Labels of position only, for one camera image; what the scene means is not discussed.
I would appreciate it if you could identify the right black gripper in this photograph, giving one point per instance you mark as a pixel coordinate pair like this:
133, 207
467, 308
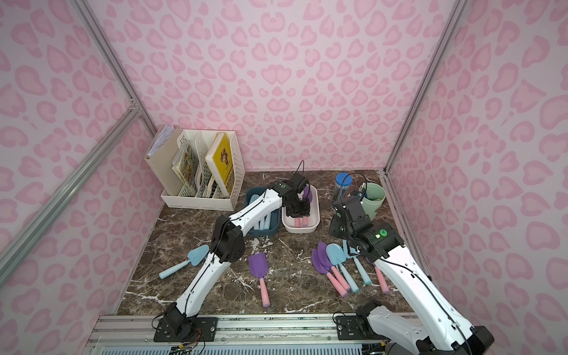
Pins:
342, 223

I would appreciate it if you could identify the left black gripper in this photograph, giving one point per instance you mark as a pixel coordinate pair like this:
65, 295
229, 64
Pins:
297, 208

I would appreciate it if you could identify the dark teal storage box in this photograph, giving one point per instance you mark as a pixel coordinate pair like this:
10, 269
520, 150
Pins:
276, 215

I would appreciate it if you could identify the white storage box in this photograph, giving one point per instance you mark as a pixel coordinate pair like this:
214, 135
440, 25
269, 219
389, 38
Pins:
314, 217

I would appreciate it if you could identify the teal heart shovel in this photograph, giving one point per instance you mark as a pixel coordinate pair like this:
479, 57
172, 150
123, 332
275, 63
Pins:
267, 222

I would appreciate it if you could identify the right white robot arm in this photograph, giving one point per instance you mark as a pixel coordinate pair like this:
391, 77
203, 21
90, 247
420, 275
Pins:
441, 329

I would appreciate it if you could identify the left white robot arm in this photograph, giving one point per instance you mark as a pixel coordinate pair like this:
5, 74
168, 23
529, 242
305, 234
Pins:
228, 246

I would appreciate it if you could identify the teal pointed shovel far right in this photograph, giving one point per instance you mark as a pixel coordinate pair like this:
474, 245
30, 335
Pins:
351, 254

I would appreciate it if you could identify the purple shovel far right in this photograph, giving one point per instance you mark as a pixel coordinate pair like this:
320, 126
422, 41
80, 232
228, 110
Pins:
381, 279

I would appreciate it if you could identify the green cup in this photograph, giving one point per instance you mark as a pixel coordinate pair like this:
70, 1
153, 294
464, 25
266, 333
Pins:
373, 198

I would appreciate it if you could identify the blue lid pen tube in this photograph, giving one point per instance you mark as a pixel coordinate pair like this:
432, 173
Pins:
342, 183

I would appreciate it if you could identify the yellow book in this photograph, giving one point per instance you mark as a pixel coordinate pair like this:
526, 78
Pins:
220, 164

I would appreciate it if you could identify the white file organizer rack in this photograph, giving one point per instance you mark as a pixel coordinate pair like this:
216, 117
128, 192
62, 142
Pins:
208, 196

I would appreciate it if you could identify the illustrated picture book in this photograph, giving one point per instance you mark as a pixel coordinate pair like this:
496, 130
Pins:
184, 165

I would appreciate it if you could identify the beige folder with papers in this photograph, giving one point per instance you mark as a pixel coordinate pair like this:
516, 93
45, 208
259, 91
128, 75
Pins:
160, 155

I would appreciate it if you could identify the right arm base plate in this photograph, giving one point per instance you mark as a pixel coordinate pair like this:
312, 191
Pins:
354, 328

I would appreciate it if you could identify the aluminium front rail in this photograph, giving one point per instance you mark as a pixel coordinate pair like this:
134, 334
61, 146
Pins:
232, 330

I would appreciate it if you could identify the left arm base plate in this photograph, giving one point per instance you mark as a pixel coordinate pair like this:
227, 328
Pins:
203, 327

